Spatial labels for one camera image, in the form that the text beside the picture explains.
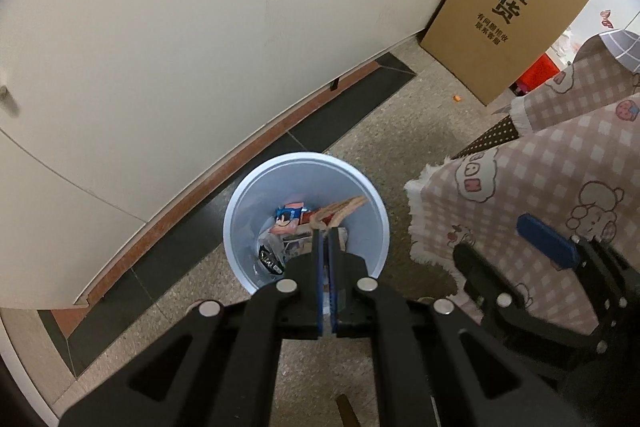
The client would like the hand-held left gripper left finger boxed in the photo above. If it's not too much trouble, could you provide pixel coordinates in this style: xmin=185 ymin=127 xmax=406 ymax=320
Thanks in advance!
xmin=59 ymin=229 xmax=327 ymax=427

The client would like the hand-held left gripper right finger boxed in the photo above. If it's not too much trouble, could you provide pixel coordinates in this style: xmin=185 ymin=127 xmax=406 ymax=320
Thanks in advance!
xmin=326 ymin=231 xmax=587 ymax=427

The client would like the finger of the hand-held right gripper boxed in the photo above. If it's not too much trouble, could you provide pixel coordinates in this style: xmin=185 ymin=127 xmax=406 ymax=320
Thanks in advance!
xmin=516 ymin=213 xmax=632 ymax=324
xmin=451 ymin=242 xmax=609 ymax=356

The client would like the white printed wrapper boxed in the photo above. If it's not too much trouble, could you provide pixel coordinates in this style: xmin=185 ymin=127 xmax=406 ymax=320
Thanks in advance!
xmin=279 ymin=227 xmax=348 ymax=259

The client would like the black wrapper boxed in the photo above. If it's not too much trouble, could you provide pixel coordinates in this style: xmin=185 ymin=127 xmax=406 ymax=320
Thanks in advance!
xmin=256 ymin=243 xmax=286 ymax=275

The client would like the blue white snack wrapper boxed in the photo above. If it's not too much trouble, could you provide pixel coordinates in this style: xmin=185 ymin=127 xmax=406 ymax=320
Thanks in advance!
xmin=274 ymin=203 xmax=307 ymax=225

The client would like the blue plastic bin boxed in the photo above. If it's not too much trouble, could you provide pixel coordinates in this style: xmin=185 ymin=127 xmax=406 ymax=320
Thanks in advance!
xmin=222 ymin=151 xmax=391 ymax=295

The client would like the pink cartoon table skirt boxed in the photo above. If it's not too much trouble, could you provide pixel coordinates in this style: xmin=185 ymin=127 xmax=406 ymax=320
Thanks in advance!
xmin=404 ymin=34 xmax=640 ymax=358

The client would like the brown dotted cloth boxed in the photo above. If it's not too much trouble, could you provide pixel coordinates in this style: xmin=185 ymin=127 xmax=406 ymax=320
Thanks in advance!
xmin=450 ymin=114 xmax=523 ymax=160

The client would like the brown strip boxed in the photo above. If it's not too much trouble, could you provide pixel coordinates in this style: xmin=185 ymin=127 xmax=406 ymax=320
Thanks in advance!
xmin=336 ymin=394 xmax=360 ymax=427

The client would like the red basket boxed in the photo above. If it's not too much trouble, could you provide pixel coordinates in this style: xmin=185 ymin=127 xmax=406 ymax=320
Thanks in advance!
xmin=515 ymin=54 xmax=561 ymax=96

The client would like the tall cardboard box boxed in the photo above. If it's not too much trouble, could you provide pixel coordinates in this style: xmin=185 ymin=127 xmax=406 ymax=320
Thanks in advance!
xmin=419 ymin=0 xmax=597 ymax=106

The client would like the white low cabinet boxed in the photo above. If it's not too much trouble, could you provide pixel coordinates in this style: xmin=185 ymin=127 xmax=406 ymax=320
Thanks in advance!
xmin=0 ymin=0 xmax=493 ymax=310

